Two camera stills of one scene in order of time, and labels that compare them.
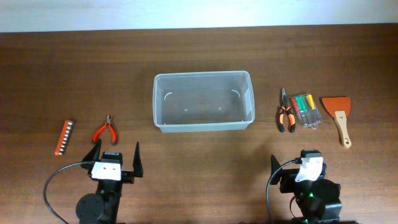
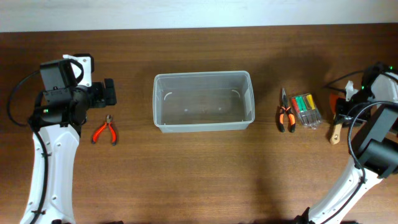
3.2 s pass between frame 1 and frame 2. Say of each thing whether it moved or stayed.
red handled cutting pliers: stayed
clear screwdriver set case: stayed
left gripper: moved
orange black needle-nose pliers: stayed
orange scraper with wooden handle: moved
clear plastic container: stayed
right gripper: moved
